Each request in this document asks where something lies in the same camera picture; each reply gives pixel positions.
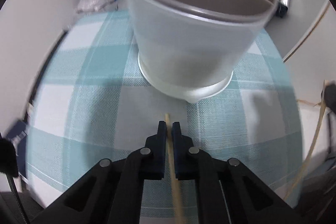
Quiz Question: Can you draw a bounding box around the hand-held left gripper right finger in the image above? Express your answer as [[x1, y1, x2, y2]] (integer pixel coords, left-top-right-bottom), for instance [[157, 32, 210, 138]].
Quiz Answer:
[[172, 122, 302, 224]]

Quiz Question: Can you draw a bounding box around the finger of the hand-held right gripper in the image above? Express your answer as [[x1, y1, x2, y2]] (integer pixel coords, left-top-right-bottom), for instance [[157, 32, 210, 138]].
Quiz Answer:
[[321, 80, 336, 115]]

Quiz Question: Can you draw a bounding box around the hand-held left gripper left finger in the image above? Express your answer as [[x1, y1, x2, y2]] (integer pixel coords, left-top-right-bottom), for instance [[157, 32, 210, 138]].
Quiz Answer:
[[31, 121, 168, 224]]

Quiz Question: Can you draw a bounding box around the grey white utensil holder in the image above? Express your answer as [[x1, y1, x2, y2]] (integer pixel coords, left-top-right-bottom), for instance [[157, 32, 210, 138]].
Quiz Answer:
[[117, 0, 279, 104]]

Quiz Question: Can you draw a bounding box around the teal checked tablecloth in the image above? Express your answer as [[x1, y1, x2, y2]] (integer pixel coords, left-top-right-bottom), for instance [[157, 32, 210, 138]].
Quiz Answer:
[[26, 10, 305, 224]]

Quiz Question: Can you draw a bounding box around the blue object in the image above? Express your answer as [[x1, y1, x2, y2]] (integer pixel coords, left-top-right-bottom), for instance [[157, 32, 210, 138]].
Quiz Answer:
[[4, 120, 28, 142]]

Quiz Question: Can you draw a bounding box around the dark blurred object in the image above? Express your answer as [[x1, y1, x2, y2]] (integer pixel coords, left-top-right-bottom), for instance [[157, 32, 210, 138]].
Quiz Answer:
[[0, 135, 19, 178]]

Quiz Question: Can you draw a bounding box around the black braided cable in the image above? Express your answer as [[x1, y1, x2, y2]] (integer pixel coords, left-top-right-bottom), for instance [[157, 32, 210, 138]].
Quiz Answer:
[[7, 175, 30, 224]]

